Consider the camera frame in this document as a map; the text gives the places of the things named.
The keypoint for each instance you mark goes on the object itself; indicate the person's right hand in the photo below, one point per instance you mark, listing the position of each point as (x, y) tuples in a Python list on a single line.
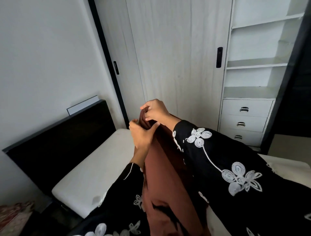
[(158, 110)]

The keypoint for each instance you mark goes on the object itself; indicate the person's left hand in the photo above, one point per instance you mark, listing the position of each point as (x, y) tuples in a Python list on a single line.
[(142, 136)]

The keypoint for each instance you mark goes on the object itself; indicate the brown bed sheet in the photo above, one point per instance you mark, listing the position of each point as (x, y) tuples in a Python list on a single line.
[(165, 182)]

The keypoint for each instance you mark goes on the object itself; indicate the dark wooden bed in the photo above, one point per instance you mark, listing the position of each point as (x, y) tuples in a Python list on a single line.
[(60, 146)]

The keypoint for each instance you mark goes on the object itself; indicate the red patterned bedsheet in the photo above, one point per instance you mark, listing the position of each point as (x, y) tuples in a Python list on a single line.
[(12, 218)]

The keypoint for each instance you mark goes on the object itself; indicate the black recessed door pull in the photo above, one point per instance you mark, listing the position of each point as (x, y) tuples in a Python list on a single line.
[(116, 67), (219, 57)]

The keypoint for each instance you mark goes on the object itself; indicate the white wardrobe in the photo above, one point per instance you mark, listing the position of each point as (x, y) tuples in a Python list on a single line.
[(175, 48)]

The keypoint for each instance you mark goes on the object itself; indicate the white board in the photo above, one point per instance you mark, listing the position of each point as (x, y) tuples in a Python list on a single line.
[(82, 105)]

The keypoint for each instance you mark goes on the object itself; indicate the black floral blouse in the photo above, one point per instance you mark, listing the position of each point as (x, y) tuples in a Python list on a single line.
[(230, 170)]

